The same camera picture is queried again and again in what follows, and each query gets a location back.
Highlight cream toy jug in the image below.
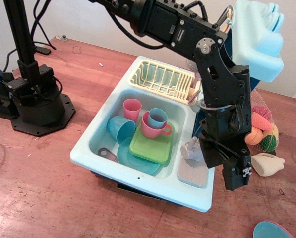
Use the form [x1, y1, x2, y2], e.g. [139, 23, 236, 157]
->
[251, 153, 285, 177]

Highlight cream dish drying rack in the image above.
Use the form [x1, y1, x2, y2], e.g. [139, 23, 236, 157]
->
[128, 59, 203, 106]

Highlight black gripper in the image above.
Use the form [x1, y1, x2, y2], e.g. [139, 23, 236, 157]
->
[200, 102, 252, 190]

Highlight teal round plate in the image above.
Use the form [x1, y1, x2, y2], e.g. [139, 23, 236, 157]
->
[117, 138, 163, 175]

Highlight light blue toy shelf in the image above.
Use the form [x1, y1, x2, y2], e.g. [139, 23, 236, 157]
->
[231, 0, 285, 89]

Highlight pink plastic cup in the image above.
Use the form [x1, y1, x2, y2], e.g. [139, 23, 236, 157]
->
[123, 98, 142, 123]

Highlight net bag of toy food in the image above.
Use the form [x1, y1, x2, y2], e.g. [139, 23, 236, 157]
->
[245, 90, 279, 153]

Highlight orange toy brush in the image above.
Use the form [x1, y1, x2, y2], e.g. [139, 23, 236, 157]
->
[222, 15, 233, 33]

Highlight grey toy faucet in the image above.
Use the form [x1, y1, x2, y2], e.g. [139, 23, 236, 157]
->
[177, 136, 209, 188]

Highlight purple toy cutlery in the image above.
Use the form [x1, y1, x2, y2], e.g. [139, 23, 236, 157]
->
[187, 72, 201, 104]

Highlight teal plate at corner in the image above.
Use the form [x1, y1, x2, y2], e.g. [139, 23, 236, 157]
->
[252, 221, 293, 238]

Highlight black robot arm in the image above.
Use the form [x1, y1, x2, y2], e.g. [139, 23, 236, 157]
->
[100, 0, 252, 190]

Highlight pink mug with handle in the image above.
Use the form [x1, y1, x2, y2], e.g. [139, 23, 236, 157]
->
[141, 111, 173, 139]

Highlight blue cup inside mug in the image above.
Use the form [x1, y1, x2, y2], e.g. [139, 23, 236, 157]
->
[147, 108, 168, 129]

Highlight light blue toy sink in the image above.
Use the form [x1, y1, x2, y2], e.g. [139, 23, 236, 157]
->
[70, 57, 214, 212]

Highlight green square plate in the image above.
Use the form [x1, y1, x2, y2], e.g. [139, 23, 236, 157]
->
[129, 123, 175, 164]

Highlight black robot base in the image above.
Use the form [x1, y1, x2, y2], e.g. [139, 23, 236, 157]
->
[0, 64, 76, 137]

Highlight teal cup lying sideways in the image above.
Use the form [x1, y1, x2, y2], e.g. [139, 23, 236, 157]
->
[106, 116, 136, 144]

